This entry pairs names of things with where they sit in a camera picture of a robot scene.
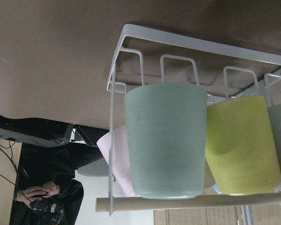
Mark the pink cup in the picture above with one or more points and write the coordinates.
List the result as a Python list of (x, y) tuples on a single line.
[(121, 162)]

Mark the wooden rack handle rod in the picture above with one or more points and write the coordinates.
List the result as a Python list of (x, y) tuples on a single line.
[(202, 201)]

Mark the white wire cup rack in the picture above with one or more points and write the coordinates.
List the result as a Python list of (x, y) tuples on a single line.
[(187, 60)]

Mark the yellow cup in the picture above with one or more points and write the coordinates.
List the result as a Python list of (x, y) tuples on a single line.
[(240, 148)]

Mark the seated person in black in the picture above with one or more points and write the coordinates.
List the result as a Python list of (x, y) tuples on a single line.
[(48, 176)]

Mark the green cup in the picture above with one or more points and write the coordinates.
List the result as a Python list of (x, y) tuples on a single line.
[(166, 130)]

